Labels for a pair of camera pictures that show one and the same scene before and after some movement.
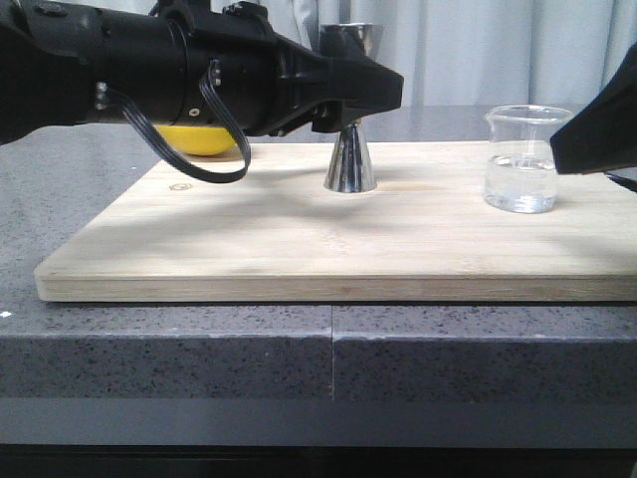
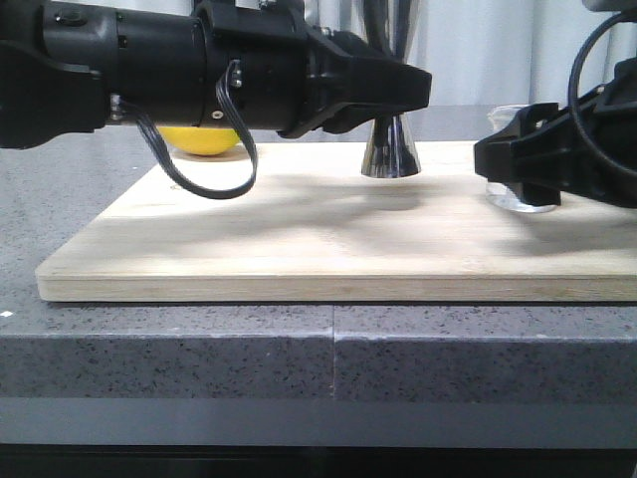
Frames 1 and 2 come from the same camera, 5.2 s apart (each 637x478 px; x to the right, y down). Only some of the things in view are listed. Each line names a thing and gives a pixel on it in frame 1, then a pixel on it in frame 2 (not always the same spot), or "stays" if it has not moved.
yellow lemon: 197,139 stays
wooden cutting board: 425,233 stays
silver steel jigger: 350,168 → 390,149
